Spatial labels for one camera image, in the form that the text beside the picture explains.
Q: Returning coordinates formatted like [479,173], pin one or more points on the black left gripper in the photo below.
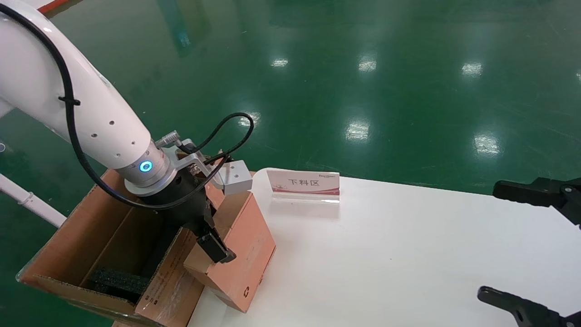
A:
[186,204]

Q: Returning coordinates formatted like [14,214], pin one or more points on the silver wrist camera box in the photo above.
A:
[236,177]

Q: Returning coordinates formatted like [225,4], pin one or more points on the small cardboard box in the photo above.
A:
[245,254]

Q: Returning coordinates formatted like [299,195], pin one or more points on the black foam insert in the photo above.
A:
[118,284]

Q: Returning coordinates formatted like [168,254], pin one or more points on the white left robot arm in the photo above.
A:
[104,118]

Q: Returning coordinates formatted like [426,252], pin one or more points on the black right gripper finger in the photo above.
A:
[531,313]
[544,193]

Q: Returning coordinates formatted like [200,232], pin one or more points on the white pipe rail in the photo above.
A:
[27,197]

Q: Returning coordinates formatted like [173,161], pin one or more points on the large open cardboard box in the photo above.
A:
[109,227]

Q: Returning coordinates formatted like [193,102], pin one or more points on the white red acrylic sign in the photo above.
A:
[304,182]

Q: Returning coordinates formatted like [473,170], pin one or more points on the silver camera bracket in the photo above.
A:
[195,160]

